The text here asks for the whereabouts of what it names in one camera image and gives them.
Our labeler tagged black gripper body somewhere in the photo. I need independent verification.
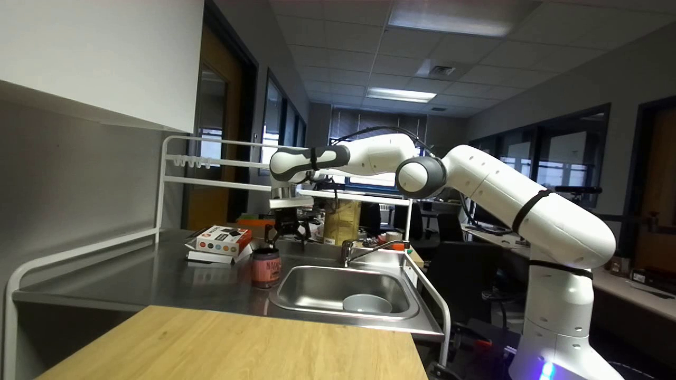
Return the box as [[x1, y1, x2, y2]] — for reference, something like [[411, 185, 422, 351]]
[[268, 197, 316, 240]]

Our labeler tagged dark red cup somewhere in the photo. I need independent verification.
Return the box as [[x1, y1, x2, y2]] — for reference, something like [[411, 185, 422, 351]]
[[250, 245, 285, 287]]

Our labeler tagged stainless steel sink basin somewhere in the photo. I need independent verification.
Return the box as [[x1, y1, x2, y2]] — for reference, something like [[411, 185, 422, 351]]
[[269, 261, 422, 321]]

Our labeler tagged chrome sink faucet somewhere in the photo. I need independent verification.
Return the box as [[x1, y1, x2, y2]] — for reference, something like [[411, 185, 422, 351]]
[[341, 238, 405, 270]]

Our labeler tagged colourful printed box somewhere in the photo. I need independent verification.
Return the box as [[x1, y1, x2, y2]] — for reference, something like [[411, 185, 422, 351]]
[[192, 223, 255, 258]]

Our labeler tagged white flat box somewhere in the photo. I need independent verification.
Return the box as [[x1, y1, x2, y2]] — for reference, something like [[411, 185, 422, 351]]
[[183, 236, 264, 267]]

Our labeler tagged yellow cylindrical container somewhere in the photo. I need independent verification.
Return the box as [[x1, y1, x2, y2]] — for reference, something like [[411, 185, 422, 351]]
[[320, 198, 362, 246]]

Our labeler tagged light wooden board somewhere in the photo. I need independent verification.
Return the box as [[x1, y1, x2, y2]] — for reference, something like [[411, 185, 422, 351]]
[[36, 304, 431, 380]]

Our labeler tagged white plate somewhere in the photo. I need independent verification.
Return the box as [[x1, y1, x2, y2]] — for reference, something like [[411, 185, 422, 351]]
[[340, 291, 394, 317]]

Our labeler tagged brown wooden door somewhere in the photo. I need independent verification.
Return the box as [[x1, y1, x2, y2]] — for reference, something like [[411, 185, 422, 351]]
[[179, 1, 258, 231]]

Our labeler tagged small ceiling light panel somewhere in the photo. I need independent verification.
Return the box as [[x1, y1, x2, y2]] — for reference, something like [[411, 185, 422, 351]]
[[366, 84, 438, 105]]

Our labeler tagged rectangular ceiling light panel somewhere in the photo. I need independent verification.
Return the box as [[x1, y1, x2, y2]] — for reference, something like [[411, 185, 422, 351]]
[[386, 0, 519, 39]]

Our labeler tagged white office desk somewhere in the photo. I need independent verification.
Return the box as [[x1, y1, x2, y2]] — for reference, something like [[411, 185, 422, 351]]
[[461, 221, 676, 325]]

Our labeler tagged white metal rack frame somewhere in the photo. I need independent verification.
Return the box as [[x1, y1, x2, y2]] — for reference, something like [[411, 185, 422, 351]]
[[1, 132, 454, 380]]

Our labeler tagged white wall cabinet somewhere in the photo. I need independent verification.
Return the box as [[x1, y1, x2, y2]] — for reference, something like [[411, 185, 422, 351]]
[[0, 0, 207, 134]]

